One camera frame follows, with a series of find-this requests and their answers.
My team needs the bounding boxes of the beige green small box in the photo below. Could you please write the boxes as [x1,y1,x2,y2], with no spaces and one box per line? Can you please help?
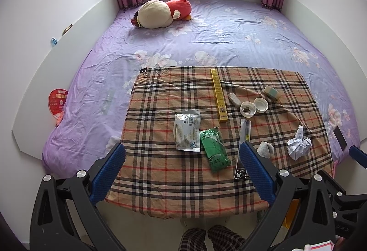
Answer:
[263,85,281,101]

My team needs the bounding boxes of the plaid beige blanket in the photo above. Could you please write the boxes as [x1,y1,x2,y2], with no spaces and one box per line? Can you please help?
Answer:
[106,66,333,219]

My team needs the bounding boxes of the red and cream plush toy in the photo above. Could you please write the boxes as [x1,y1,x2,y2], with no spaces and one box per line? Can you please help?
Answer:
[131,0,192,29]

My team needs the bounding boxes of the long silver black wrapper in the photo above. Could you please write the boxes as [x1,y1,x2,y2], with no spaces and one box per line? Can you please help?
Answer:
[234,119,251,181]

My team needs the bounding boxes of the white round lid with contents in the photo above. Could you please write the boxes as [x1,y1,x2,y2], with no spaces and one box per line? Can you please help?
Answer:
[239,101,256,118]

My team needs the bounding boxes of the grey oblong eraser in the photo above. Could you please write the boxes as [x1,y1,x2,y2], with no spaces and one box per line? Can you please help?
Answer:
[228,92,241,108]

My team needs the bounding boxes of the white paper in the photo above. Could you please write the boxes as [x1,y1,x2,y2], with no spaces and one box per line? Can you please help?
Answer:
[287,125,312,161]

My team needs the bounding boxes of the black binder clip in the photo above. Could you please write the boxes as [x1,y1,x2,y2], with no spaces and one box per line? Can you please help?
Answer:
[139,68,147,77]

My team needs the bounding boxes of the grey sock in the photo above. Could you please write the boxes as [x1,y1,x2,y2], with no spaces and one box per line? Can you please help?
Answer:
[257,141,274,159]

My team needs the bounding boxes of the person's plaid trouser legs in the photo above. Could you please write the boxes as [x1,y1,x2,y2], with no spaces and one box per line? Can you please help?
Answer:
[178,225,246,251]

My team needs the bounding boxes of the red round hand fan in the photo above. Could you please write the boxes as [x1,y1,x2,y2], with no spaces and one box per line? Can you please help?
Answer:
[48,89,68,118]

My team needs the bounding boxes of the green plastic packet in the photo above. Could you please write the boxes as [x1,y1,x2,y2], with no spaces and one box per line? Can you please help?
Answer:
[200,127,231,173]

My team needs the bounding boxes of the black smartphone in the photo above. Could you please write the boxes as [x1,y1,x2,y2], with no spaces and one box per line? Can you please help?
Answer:
[334,127,347,151]

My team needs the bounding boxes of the silver foil snack bag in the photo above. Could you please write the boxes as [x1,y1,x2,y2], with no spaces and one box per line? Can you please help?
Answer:
[173,110,201,153]

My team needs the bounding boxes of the long yellow box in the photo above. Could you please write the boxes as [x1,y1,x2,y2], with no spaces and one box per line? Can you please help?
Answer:
[210,69,228,122]

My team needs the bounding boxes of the white headboard panel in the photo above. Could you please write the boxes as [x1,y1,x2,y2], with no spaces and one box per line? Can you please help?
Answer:
[12,0,120,160]

